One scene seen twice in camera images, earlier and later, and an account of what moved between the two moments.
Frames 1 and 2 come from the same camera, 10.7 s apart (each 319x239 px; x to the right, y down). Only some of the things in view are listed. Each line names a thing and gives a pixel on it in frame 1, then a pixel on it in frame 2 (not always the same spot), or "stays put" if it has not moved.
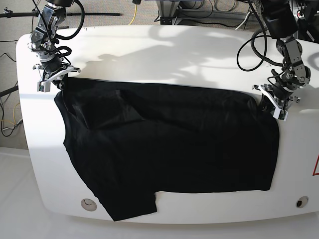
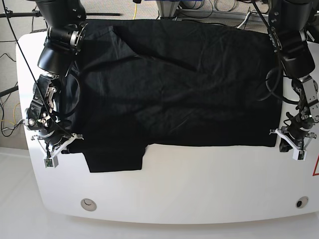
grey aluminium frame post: (167, 9) stays put
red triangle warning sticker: (314, 173) stays put
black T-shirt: (132, 139) -> (172, 82)
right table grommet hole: (302, 201) stays put
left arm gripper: (54, 68) -> (54, 141)
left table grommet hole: (88, 204) stays put
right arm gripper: (279, 94) -> (299, 136)
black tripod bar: (67, 14) stays put
